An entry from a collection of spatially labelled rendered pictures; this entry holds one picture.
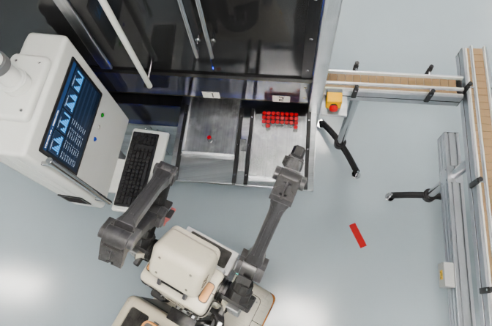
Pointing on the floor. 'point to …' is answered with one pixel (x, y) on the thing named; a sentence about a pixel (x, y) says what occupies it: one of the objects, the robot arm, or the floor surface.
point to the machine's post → (328, 28)
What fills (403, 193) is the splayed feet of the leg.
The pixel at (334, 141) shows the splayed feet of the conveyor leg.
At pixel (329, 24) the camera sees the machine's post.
